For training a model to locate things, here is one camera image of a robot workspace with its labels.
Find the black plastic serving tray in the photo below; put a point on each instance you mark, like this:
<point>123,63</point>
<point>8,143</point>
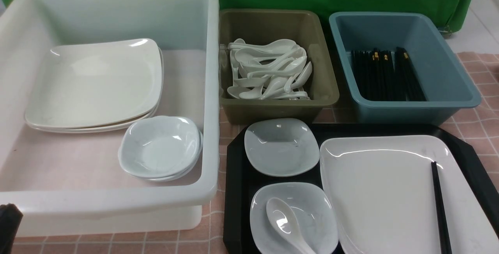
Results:
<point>243,181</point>

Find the small white dish front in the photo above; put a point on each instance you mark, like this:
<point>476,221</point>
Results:
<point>314,213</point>

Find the lower small dish in tub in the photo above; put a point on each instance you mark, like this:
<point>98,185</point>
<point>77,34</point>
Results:
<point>183,175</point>

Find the small white dish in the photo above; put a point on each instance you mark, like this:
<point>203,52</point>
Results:
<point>281,147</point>
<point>314,213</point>

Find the top small dish in tub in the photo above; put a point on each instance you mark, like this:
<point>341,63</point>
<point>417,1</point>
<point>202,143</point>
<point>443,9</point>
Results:
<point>160,147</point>

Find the white plate in tub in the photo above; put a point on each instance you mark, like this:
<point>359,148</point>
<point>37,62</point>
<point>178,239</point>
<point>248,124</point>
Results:
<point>78,130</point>
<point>68,53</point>

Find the lower white plate in tub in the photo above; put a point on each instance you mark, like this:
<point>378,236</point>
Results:
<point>78,130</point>

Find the white ceramic soup spoon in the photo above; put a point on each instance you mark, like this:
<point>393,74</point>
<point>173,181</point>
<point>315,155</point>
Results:
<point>283,219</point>

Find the large white plastic tub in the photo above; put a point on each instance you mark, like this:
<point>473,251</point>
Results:
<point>66,184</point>

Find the top white plate in tub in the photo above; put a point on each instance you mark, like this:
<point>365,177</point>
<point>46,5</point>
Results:
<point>68,53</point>

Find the left dark grey robot arm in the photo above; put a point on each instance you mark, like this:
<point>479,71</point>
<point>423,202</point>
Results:
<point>10,219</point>

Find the pile of white spoons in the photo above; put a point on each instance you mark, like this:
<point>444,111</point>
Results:
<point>275,71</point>

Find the large white square rice plate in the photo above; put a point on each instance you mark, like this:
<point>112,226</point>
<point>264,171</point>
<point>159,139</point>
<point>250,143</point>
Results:
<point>381,190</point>

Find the small dish in tub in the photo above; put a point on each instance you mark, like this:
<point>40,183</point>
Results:
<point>160,147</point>
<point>183,175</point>

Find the black chopstick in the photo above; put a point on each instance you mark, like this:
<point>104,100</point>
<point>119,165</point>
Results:
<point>445,245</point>

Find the blue plastic chopstick bin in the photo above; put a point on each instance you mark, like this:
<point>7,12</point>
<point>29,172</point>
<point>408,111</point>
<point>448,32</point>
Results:
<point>445,82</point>

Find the bundle of black chopsticks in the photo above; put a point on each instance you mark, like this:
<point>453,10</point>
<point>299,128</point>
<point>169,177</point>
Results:
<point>386,75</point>

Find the olive plastic spoon bin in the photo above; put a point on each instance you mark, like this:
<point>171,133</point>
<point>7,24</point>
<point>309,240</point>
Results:
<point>263,27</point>

